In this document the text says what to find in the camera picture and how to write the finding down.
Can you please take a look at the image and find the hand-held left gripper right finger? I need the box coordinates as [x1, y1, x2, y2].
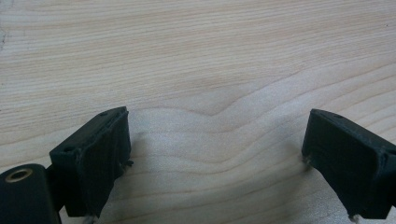
[301, 108, 396, 220]

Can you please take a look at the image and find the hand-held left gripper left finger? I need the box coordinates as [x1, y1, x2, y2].
[49, 105, 134, 218]

